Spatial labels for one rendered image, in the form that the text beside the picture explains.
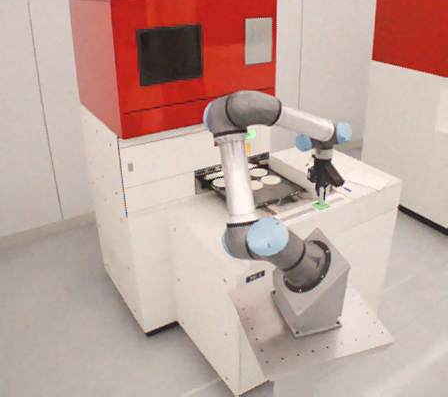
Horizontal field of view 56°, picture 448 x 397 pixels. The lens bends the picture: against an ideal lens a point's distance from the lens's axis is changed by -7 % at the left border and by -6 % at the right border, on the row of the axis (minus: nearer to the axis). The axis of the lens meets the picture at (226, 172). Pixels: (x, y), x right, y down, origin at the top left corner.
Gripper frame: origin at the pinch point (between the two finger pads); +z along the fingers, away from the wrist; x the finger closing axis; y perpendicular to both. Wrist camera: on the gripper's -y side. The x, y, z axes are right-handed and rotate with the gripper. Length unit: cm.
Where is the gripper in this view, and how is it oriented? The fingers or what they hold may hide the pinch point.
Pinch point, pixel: (322, 202)
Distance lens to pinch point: 190.4
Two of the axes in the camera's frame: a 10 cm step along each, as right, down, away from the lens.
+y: -5.3, -3.5, 7.8
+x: -8.5, 2.2, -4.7
